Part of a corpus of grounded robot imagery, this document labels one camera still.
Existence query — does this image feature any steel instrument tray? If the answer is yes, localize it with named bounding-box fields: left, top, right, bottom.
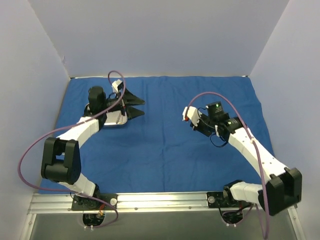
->
left=82, top=103, right=128, bottom=129

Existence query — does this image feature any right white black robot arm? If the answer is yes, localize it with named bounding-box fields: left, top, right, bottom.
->
left=185, top=111, right=302, bottom=216

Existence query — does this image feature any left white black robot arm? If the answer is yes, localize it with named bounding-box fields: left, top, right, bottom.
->
left=41, top=85, right=145, bottom=210

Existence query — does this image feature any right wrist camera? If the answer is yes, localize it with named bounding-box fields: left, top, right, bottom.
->
left=182, top=101, right=230, bottom=126

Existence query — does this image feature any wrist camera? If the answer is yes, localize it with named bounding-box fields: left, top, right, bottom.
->
left=111, top=79, right=123, bottom=94
left=182, top=101, right=230, bottom=126

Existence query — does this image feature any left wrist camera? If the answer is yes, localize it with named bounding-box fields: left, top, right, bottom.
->
left=111, top=79, right=123, bottom=94

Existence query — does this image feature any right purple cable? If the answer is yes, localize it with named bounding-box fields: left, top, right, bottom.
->
left=187, top=91, right=271, bottom=240

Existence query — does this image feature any purple cable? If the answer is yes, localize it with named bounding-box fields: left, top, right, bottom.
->
left=187, top=91, right=271, bottom=240
left=17, top=70, right=126, bottom=229

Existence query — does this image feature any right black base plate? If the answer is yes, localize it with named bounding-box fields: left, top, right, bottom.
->
left=205, top=191, right=251, bottom=209

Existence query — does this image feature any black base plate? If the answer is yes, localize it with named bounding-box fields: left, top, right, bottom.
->
left=205, top=191, right=251, bottom=209
left=71, top=193, right=118, bottom=211

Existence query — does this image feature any aluminium front rail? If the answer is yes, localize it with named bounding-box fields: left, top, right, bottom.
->
left=27, top=188, right=298, bottom=215

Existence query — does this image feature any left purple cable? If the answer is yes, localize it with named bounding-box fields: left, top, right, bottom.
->
left=17, top=70, right=126, bottom=229

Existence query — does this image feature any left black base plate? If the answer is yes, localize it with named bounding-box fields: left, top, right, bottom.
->
left=71, top=193, right=118, bottom=211

